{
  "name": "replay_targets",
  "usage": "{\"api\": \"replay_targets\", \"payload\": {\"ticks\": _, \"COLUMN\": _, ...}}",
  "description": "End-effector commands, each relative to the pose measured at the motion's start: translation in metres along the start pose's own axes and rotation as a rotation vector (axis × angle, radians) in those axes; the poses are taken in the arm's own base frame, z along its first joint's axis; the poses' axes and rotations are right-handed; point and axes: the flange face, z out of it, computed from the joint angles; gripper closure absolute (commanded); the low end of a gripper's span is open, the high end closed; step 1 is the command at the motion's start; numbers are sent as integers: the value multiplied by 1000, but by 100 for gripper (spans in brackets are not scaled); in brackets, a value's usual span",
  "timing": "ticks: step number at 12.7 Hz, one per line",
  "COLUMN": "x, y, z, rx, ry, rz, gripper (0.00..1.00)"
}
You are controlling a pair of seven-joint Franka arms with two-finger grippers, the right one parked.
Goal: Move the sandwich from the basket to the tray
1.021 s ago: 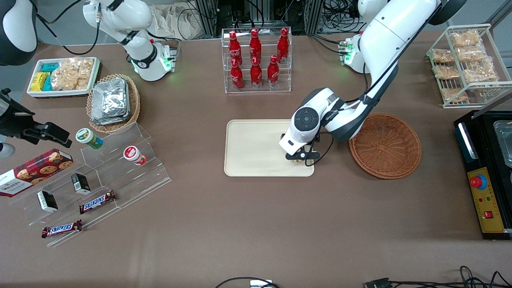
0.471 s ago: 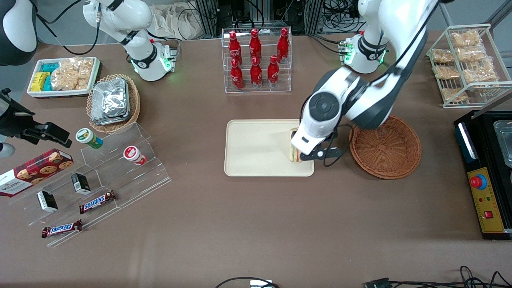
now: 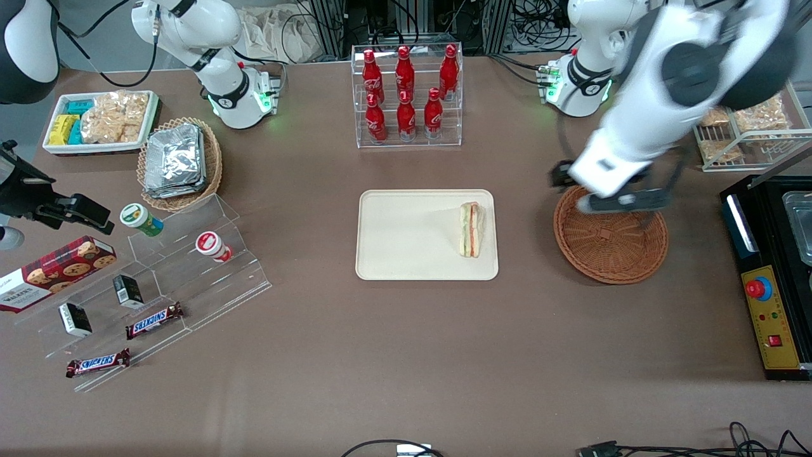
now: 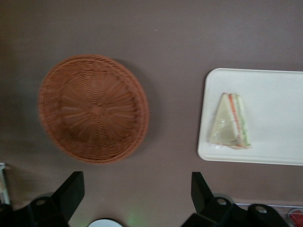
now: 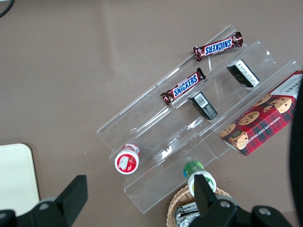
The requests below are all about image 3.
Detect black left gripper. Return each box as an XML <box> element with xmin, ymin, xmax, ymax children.
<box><xmin>549</xmin><ymin>159</ymin><xmax>676</xmax><ymax>214</ymax></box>

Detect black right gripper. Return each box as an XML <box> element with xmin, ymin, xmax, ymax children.
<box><xmin>0</xmin><ymin>141</ymin><xmax>115</xmax><ymax>235</ymax></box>

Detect plastic-wrapped triangle sandwich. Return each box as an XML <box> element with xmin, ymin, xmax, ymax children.
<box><xmin>458</xmin><ymin>201</ymin><xmax>486</xmax><ymax>259</ymax></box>

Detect white rectangular snack tray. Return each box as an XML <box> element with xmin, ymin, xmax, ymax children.
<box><xmin>43</xmin><ymin>91</ymin><xmax>160</xmax><ymax>156</ymax></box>

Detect brown wicker basket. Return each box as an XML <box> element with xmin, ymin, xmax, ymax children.
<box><xmin>553</xmin><ymin>183</ymin><xmax>669</xmax><ymax>285</ymax></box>

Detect light tan wicker basket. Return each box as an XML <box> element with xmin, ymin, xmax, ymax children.
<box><xmin>136</xmin><ymin>117</ymin><xmax>223</xmax><ymax>213</ymax></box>

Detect beige plastic tray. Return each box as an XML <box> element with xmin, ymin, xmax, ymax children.
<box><xmin>355</xmin><ymin>189</ymin><xmax>499</xmax><ymax>281</ymax></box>

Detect green lid snack cup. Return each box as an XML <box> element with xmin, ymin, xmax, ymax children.
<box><xmin>120</xmin><ymin>203</ymin><xmax>164</xmax><ymax>237</ymax></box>

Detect red tartan cookie box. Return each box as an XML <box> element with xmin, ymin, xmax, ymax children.
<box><xmin>0</xmin><ymin>235</ymin><xmax>118</xmax><ymax>313</ymax></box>

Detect yellow snack pack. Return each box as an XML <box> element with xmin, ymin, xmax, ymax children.
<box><xmin>49</xmin><ymin>114</ymin><xmax>80</xmax><ymax>146</ymax></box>

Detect clear bag of crackers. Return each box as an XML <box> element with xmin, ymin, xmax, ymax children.
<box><xmin>94</xmin><ymin>91</ymin><xmax>150</xmax><ymax>119</ymax></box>
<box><xmin>81</xmin><ymin>112</ymin><xmax>148</xmax><ymax>145</ymax></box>

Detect small black box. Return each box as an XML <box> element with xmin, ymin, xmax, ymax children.
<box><xmin>58</xmin><ymin>302</ymin><xmax>93</xmax><ymax>338</ymax></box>
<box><xmin>113</xmin><ymin>274</ymin><xmax>145</xmax><ymax>309</ymax></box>

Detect silver foil packs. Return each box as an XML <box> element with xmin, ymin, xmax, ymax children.
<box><xmin>144</xmin><ymin>124</ymin><xmax>207</xmax><ymax>199</ymax></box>

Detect clear acrylic stepped stand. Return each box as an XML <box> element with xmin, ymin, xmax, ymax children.
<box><xmin>13</xmin><ymin>194</ymin><xmax>273</xmax><ymax>393</ymax></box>

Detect brown Snickers bar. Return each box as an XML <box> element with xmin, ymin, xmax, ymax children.
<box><xmin>65</xmin><ymin>348</ymin><xmax>131</xmax><ymax>379</ymax></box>
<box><xmin>125</xmin><ymin>302</ymin><xmax>185</xmax><ymax>340</ymax></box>

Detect red lid snack cup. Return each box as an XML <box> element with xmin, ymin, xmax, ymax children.
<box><xmin>195</xmin><ymin>231</ymin><xmax>233</xmax><ymax>263</ymax></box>

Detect red cola bottle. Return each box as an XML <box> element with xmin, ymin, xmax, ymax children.
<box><xmin>396</xmin><ymin>91</ymin><xmax>417</xmax><ymax>142</ymax></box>
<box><xmin>395</xmin><ymin>46</ymin><xmax>416</xmax><ymax>102</ymax></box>
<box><xmin>362</xmin><ymin>49</ymin><xmax>385</xmax><ymax>105</ymax></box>
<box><xmin>439</xmin><ymin>44</ymin><xmax>460</xmax><ymax>101</ymax></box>
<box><xmin>365</xmin><ymin>93</ymin><xmax>388</xmax><ymax>144</ymax></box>
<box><xmin>423</xmin><ymin>88</ymin><xmax>444</xmax><ymax>140</ymax></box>

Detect clear acrylic bottle rack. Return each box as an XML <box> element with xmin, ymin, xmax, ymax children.
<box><xmin>351</xmin><ymin>43</ymin><xmax>464</xmax><ymax>149</ymax></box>

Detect steel pan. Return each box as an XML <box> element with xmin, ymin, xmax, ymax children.
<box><xmin>782</xmin><ymin>190</ymin><xmax>812</xmax><ymax>267</ymax></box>

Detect beige cloth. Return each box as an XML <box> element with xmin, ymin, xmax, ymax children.
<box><xmin>238</xmin><ymin>5</ymin><xmax>319</xmax><ymax>64</ymax></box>

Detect black appliance with yellow panel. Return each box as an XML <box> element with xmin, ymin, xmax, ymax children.
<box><xmin>719</xmin><ymin>147</ymin><xmax>812</xmax><ymax>381</ymax></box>

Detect white wire rack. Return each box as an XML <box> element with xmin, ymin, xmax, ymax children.
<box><xmin>693</xmin><ymin>81</ymin><xmax>812</xmax><ymax>173</ymax></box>

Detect black cable with connector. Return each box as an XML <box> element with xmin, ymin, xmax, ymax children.
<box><xmin>577</xmin><ymin>421</ymin><xmax>812</xmax><ymax>457</ymax></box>

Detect black cable loop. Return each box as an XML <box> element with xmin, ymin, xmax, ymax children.
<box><xmin>341</xmin><ymin>439</ymin><xmax>445</xmax><ymax>457</ymax></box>

